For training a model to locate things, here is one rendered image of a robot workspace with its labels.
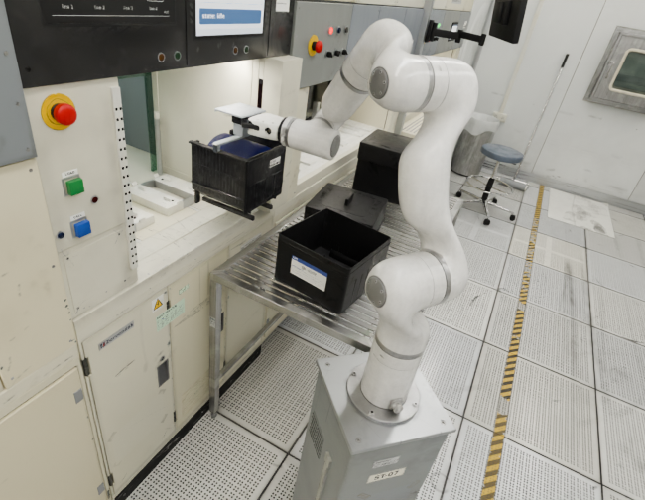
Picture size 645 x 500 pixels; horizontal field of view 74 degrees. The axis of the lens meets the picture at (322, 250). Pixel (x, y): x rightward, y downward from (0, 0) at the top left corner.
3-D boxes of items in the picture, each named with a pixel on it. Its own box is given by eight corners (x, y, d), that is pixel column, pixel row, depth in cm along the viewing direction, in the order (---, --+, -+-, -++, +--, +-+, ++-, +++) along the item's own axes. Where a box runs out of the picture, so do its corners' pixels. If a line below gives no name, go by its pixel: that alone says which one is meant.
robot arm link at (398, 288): (436, 350, 100) (469, 267, 87) (371, 375, 91) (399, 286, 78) (403, 317, 108) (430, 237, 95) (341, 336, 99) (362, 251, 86)
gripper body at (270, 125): (277, 148, 121) (245, 137, 125) (296, 140, 129) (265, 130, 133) (280, 121, 117) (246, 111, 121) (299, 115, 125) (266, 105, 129)
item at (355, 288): (272, 276, 145) (276, 232, 136) (320, 246, 166) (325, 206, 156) (339, 314, 134) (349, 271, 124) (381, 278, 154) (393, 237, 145)
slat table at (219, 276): (333, 491, 164) (375, 349, 123) (208, 416, 183) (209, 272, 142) (425, 310, 266) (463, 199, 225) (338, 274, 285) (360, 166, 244)
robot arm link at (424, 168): (383, 302, 96) (437, 287, 103) (422, 321, 86) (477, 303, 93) (385, 60, 82) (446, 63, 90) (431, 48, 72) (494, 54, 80)
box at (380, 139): (404, 207, 206) (418, 158, 193) (349, 190, 214) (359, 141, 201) (417, 187, 229) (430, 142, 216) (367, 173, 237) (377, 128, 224)
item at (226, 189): (240, 228, 131) (245, 126, 114) (189, 207, 137) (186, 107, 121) (283, 202, 150) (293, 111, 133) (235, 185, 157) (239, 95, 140)
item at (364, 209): (368, 249, 169) (375, 220, 162) (300, 227, 176) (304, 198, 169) (385, 218, 193) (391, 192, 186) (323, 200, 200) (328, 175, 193)
